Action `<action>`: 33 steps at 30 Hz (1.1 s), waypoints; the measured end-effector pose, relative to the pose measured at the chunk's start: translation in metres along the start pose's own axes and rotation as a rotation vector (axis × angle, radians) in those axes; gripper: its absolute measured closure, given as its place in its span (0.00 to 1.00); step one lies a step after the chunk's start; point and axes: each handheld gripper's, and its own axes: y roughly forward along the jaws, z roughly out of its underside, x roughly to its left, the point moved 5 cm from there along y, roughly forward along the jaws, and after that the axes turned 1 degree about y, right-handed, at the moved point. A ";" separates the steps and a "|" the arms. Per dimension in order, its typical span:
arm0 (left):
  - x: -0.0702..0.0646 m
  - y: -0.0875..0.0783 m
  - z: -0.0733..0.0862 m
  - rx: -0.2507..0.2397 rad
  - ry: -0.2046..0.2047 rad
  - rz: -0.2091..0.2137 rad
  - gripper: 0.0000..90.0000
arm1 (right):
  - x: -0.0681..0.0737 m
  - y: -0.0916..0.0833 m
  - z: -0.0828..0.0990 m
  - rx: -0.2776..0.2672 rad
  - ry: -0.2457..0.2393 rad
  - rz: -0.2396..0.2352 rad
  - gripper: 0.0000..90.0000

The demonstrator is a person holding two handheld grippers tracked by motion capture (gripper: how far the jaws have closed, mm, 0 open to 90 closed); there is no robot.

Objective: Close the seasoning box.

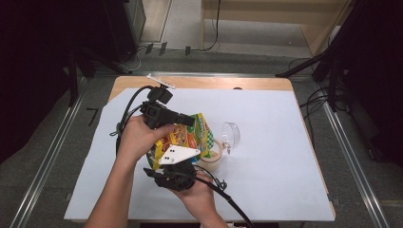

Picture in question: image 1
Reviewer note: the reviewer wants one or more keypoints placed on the person's left hand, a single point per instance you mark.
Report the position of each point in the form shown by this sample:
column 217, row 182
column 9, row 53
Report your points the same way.
column 136, row 142

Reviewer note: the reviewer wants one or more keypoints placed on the black metal stand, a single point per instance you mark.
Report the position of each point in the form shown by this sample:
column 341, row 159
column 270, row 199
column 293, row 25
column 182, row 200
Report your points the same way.
column 332, row 82
column 72, row 79

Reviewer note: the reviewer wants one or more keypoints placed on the light wooden shelf unit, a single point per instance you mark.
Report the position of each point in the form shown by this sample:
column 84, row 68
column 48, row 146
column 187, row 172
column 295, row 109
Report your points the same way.
column 316, row 34

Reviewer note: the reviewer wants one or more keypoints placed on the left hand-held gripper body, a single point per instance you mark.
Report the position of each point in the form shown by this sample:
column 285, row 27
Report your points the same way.
column 157, row 112

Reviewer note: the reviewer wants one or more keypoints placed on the black table grommet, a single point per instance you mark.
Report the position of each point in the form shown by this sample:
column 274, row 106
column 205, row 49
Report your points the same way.
column 237, row 88

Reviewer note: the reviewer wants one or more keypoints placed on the person's right hand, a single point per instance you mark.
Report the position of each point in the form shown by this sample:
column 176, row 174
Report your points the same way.
column 201, row 198

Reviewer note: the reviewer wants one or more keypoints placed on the dark curtain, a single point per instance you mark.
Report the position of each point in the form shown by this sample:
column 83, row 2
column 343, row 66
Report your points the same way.
column 380, row 79
column 31, row 63

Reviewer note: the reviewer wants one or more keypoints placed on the black cabinet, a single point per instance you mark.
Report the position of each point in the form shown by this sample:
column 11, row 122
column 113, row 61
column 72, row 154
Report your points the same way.
column 126, row 25

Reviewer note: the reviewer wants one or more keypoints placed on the clear jar with beige rim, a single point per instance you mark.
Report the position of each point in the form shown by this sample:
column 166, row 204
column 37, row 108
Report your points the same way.
column 231, row 134

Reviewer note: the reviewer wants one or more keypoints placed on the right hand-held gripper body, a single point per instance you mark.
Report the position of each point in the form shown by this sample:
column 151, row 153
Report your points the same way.
column 177, row 177

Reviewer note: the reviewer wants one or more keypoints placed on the metal floor rail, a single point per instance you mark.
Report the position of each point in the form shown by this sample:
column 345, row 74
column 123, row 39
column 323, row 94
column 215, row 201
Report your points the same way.
column 47, row 161
column 355, row 158

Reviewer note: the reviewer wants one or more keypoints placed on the yellow green refill pouch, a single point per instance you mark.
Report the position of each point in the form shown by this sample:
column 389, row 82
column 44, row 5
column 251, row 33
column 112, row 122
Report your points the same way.
column 190, row 136

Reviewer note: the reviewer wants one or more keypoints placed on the white paper table sheet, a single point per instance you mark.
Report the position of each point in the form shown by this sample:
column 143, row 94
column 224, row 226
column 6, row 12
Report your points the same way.
column 269, row 183

